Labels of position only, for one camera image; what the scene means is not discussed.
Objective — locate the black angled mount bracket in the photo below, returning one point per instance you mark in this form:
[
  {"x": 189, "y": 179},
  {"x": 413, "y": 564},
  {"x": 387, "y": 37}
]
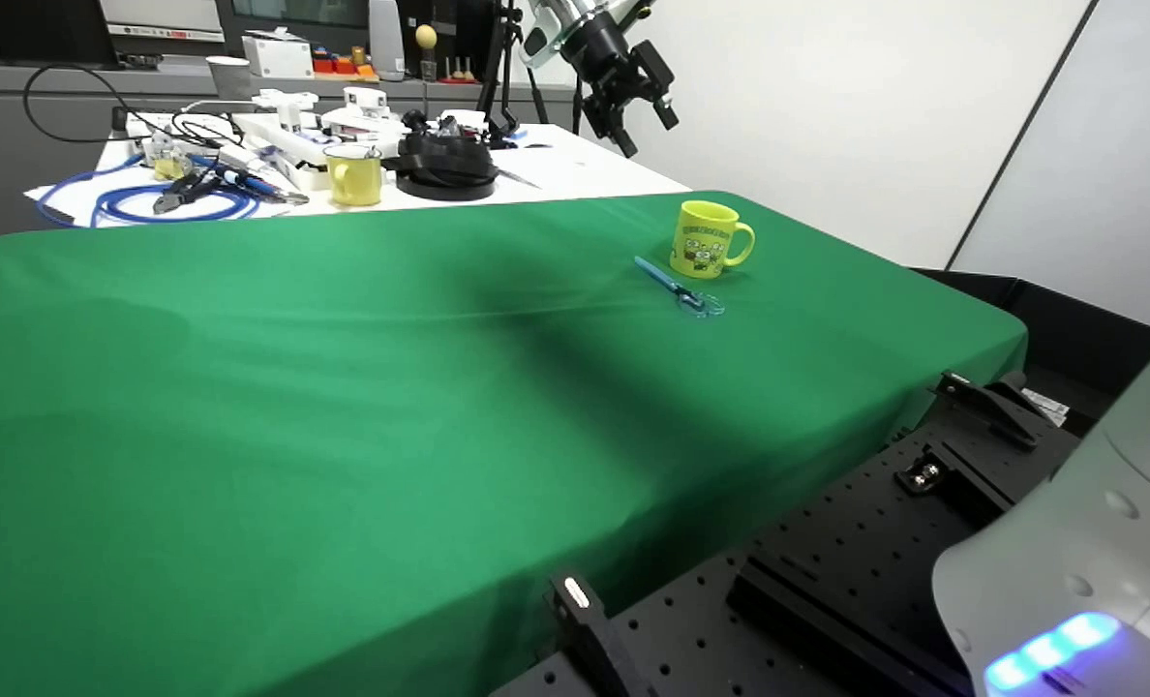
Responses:
[{"x": 999, "y": 409}]

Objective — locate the green tablecloth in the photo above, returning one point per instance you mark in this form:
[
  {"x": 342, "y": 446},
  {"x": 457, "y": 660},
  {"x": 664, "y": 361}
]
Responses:
[{"x": 404, "y": 410}]

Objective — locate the black camera tripod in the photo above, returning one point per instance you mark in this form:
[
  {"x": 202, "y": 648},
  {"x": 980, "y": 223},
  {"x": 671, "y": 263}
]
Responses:
[{"x": 504, "y": 80}]

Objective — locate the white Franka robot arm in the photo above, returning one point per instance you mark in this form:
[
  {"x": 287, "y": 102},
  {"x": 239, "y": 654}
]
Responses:
[{"x": 1090, "y": 542}]

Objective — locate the black clamp with white tip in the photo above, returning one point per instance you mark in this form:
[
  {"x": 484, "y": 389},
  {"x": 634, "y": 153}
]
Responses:
[{"x": 581, "y": 622}]

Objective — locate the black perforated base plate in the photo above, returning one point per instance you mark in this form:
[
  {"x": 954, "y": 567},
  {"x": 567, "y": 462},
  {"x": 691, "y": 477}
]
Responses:
[{"x": 830, "y": 583}]

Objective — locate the dark background monitor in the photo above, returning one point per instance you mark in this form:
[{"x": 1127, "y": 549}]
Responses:
[{"x": 32, "y": 29}]

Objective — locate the black slanted pole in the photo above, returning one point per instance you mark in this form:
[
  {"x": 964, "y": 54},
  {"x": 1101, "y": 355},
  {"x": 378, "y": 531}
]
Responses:
[{"x": 577, "y": 111}]

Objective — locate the translucent yellow plastic cup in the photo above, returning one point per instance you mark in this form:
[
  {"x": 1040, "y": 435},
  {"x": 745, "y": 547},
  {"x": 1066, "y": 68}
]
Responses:
[{"x": 355, "y": 179}]

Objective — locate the yellow printed mug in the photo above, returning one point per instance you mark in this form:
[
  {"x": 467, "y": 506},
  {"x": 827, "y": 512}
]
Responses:
[{"x": 701, "y": 246}]

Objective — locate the small red toy items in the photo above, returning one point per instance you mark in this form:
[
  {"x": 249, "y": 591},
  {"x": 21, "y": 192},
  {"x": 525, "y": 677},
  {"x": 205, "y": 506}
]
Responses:
[{"x": 342, "y": 64}]

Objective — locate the white handheld tool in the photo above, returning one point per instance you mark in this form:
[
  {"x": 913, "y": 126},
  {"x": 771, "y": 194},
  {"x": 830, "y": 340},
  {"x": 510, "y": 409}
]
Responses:
[{"x": 257, "y": 154}]

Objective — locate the white cylindrical device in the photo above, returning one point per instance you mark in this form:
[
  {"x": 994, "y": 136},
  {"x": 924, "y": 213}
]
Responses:
[{"x": 387, "y": 41}]

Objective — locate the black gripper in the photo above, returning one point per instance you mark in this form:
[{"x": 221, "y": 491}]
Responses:
[{"x": 613, "y": 64}]

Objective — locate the yellow ball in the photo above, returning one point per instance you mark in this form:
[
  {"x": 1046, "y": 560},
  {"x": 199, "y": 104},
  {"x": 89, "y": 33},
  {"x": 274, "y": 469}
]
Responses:
[{"x": 427, "y": 37}]

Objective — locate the white lidded container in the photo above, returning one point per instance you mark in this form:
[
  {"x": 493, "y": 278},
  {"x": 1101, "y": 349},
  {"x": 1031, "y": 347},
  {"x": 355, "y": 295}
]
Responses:
[{"x": 275, "y": 54}]

